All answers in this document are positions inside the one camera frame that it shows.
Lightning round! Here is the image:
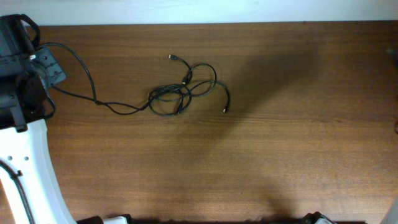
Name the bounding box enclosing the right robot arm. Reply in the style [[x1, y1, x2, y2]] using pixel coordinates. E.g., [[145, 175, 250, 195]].
[[300, 212, 336, 224]]

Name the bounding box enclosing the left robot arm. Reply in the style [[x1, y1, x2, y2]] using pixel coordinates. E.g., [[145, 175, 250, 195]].
[[1, 14, 75, 223]]

